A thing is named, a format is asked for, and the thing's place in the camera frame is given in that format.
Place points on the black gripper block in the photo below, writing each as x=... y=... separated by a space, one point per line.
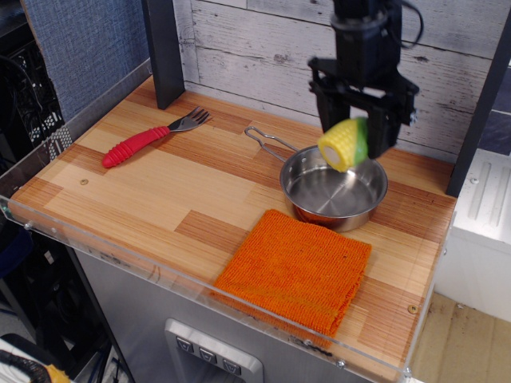
x=364 y=75

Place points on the yellow green toy corn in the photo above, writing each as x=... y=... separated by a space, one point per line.
x=345 y=145

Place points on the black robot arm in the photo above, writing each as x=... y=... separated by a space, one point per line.
x=360 y=9

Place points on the stainless steel pot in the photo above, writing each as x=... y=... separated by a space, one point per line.
x=318 y=194

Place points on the orange knitted cloth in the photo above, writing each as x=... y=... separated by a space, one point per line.
x=300 y=271

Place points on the white metal side unit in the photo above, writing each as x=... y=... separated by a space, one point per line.
x=474 y=269

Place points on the stainless steel cabinet front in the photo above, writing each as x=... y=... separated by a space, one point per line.
x=136 y=310

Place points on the silver dispenser button panel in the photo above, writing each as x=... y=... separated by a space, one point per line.
x=199 y=357

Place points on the black equipment rack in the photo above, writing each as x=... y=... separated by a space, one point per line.
x=30 y=111

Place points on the dark grey right post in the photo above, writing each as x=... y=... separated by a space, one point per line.
x=484 y=105

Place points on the dark grey post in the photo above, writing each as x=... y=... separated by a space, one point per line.
x=164 y=50
x=484 y=105

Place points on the red handled fork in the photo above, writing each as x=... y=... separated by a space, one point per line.
x=129 y=147

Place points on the dark grey left post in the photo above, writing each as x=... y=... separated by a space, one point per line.
x=164 y=50

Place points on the clear acrylic guard rail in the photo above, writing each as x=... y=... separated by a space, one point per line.
x=178 y=209

